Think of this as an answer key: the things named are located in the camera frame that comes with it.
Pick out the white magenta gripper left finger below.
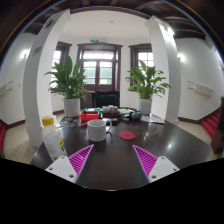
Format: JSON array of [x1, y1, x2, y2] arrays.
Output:
[[46, 145, 94, 183]]

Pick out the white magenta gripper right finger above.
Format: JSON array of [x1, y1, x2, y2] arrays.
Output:
[[133, 145, 179, 183]]

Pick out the clear bottle yellow cap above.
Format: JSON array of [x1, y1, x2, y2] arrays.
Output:
[[42, 115, 67, 161]]

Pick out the red round coaster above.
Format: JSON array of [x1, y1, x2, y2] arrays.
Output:
[[119, 131, 136, 140]]

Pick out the white speckled mug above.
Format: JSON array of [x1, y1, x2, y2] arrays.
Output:
[[87, 119, 112, 142]]

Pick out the papers on table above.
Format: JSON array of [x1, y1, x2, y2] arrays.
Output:
[[141, 114, 165, 124]]

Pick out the red plastic box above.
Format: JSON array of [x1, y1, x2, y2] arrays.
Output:
[[80, 111, 99, 122]]

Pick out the left white pillar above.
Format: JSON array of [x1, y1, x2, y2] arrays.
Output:
[[23, 10, 71, 148]]

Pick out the white pillar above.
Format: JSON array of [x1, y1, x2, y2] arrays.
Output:
[[23, 10, 71, 148], [145, 16, 181, 125]]

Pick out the dark tray with cups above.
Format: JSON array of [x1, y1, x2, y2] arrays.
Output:
[[102, 105, 121, 118]]

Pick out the black chair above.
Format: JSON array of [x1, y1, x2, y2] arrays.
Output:
[[92, 91, 120, 108]]

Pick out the left potted green plant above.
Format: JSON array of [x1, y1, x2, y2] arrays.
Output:
[[47, 56, 87, 117]]

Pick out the potted green plant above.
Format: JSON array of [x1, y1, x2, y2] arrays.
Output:
[[125, 60, 171, 115], [47, 56, 87, 117]]

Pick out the right potted green plant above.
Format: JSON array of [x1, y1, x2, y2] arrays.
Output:
[[125, 60, 171, 115]]

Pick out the brown wooden double door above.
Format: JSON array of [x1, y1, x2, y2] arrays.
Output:
[[77, 42, 122, 109]]

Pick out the right white pillar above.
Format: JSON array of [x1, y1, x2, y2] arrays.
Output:
[[145, 16, 181, 125]]

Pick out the green exit sign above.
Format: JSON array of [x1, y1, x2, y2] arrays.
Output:
[[90, 39, 99, 43]]

